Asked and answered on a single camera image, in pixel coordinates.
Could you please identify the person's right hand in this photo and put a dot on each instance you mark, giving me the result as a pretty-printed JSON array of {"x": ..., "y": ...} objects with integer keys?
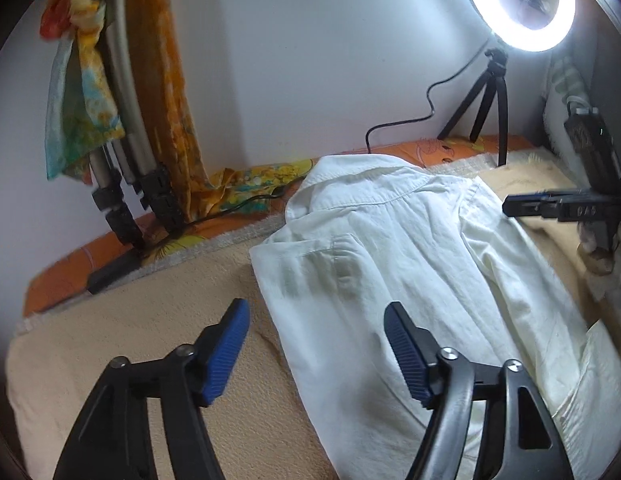
[{"x": 598, "y": 260}]

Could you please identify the beige blanket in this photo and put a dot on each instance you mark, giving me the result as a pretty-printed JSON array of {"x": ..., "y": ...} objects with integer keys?
[{"x": 140, "y": 320}]

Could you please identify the green striped pillow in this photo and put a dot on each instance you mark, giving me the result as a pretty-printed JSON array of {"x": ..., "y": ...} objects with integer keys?
[{"x": 560, "y": 90}]

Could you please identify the orange patterned curtain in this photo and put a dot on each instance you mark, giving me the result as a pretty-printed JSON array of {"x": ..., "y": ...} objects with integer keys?
[{"x": 165, "y": 60}]

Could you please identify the orange floral bedsheet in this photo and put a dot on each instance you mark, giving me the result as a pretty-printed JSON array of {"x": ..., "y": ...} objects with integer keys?
[{"x": 55, "y": 285}]

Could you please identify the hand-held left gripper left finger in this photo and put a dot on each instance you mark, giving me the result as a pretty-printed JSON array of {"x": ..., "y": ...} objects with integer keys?
[{"x": 225, "y": 350}]

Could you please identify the black mini tripod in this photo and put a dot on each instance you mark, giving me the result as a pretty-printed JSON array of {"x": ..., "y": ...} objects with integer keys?
[{"x": 500, "y": 110}]

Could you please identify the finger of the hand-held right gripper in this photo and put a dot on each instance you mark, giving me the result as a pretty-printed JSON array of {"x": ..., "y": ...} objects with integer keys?
[{"x": 535, "y": 205}]

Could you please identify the white shirt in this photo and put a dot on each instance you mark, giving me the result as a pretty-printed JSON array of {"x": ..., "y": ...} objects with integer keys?
[{"x": 390, "y": 240}]

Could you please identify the grey stand poles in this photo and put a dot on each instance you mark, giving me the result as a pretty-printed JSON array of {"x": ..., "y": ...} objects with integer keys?
[{"x": 125, "y": 85}]

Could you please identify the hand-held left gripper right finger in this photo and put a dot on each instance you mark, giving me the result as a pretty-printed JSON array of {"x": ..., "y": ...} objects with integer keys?
[{"x": 405, "y": 345}]

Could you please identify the colourful floral cloth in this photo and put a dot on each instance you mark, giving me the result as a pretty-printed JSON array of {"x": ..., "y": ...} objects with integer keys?
[{"x": 80, "y": 110}]

